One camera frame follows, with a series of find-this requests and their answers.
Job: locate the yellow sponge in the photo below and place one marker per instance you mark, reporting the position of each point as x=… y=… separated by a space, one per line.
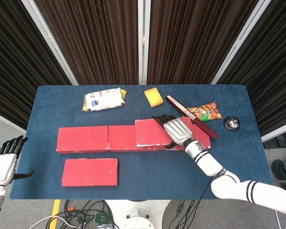
x=153 y=97

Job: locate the white tissue pack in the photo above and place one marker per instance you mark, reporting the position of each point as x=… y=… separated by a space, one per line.
x=105 y=99

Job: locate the yellow flat packet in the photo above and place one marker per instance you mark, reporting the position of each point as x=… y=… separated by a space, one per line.
x=124 y=93

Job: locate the red foam brick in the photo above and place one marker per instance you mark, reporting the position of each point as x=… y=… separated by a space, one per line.
x=149 y=131
x=90 y=172
x=202 y=139
x=82 y=139
x=121 y=138

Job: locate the green circuit board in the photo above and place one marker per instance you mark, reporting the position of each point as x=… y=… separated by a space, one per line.
x=101 y=217

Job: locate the small black round object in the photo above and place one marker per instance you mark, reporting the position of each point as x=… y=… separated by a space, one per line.
x=231 y=124

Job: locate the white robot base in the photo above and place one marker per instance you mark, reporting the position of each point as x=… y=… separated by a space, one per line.
x=138 y=212

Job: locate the orange green snack bag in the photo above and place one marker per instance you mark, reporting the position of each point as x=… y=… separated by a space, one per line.
x=208 y=111

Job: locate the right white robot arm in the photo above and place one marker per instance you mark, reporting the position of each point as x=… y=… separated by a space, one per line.
x=212 y=164

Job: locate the right black-fingered robot hand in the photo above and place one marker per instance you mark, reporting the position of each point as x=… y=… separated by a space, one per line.
x=178 y=131

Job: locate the black shoe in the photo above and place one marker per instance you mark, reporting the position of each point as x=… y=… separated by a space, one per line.
x=280 y=169

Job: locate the blue table cloth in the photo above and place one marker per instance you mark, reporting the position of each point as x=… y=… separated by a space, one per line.
x=145 y=167

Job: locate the left black-fingered robot hand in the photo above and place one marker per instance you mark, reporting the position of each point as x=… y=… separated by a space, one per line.
x=1 y=168

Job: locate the brown pleated curtain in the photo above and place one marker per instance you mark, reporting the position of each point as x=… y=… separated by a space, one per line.
x=19 y=59
x=274 y=66
x=195 y=40
x=93 y=40

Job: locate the white partition post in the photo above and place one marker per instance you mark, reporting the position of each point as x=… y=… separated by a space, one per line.
x=278 y=133
x=50 y=40
x=143 y=40
x=240 y=40

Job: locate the dark red folded fan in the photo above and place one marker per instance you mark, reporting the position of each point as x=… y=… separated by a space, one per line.
x=205 y=127

